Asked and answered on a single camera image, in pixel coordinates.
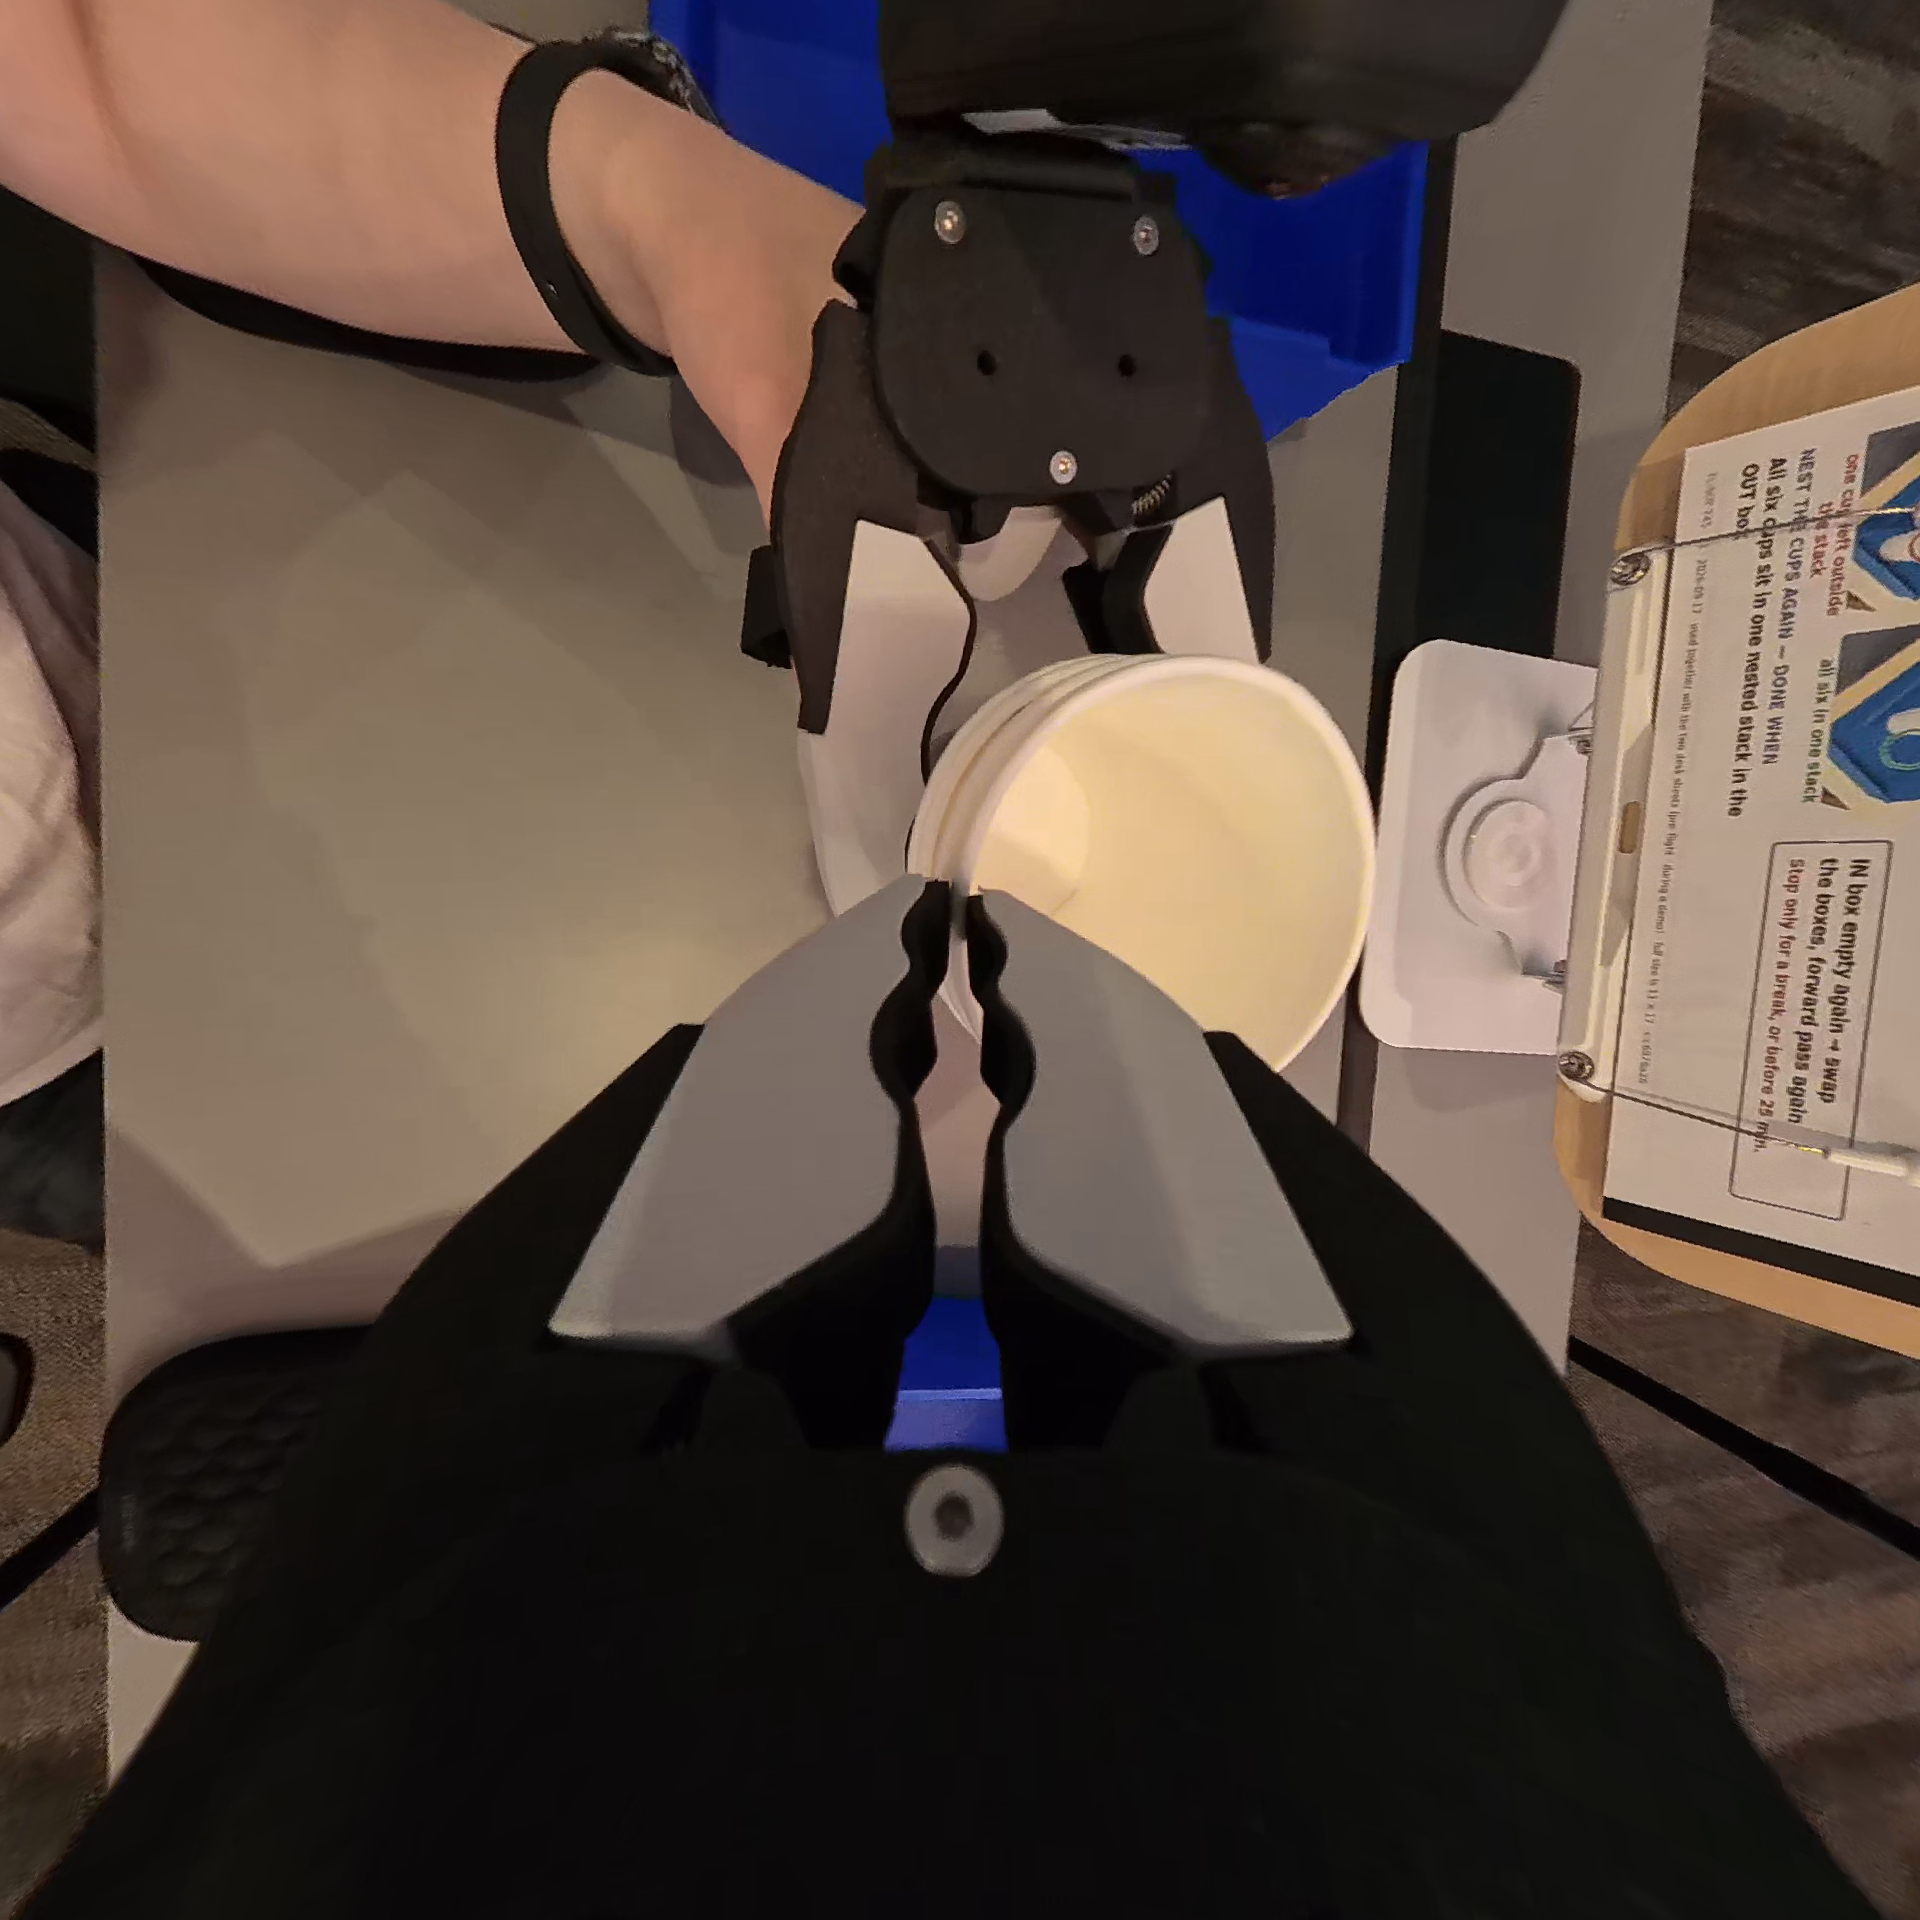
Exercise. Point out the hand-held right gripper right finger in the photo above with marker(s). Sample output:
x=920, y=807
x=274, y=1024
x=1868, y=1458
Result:
x=1155, y=1186

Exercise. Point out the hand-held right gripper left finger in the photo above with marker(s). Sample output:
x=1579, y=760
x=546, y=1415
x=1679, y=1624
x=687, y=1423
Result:
x=736, y=1186

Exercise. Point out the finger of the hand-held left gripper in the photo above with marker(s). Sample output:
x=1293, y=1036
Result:
x=1200, y=585
x=855, y=645

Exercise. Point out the blue plastic bin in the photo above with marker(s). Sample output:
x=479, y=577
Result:
x=947, y=1365
x=1351, y=270

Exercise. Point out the person's left forearm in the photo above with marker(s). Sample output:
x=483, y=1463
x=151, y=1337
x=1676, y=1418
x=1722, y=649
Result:
x=269, y=152

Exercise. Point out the black flat mat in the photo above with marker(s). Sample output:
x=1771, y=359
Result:
x=1485, y=481

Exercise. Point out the black wristband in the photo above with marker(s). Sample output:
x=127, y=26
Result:
x=540, y=212

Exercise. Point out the instruction sheet on wooden stand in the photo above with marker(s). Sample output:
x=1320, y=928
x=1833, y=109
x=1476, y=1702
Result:
x=1680, y=481

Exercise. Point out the black wrist rest pad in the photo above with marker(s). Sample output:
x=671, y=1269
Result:
x=211, y=1471

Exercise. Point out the black display board stand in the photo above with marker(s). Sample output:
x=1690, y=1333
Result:
x=1740, y=1418

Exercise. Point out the printed instruction sign board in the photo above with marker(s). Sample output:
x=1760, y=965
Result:
x=1801, y=901

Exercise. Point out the person's leg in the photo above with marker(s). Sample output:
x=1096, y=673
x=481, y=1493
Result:
x=37, y=812

